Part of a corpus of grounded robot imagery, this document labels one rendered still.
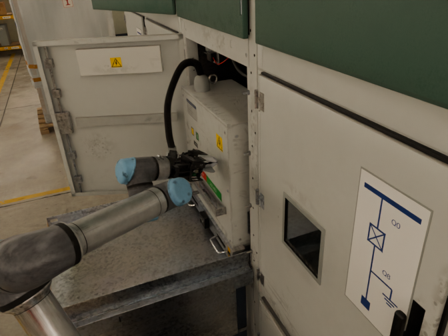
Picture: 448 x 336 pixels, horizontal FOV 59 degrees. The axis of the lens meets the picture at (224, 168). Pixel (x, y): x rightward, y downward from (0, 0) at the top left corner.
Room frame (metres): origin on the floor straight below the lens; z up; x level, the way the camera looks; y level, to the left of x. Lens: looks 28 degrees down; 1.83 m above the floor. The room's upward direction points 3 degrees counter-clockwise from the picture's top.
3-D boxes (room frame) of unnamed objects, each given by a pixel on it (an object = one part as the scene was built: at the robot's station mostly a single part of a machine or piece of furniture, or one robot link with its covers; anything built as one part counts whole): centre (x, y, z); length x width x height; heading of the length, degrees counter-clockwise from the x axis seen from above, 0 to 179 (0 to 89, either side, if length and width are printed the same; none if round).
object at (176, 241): (1.25, 0.34, 0.82); 0.68 x 0.62 x 0.06; 110
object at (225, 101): (1.44, -0.17, 1.15); 0.51 x 0.50 x 0.48; 111
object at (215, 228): (1.35, 0.06, 0.89); 0.54 x 0.05 x 0.06; 21
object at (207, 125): (1.35, 0.07, 1.15); 0.48 x 0.01 x 0.48; 21
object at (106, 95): (1.71, 0.44, 1.21); 0.63 x 0.07 x 0.74; 90
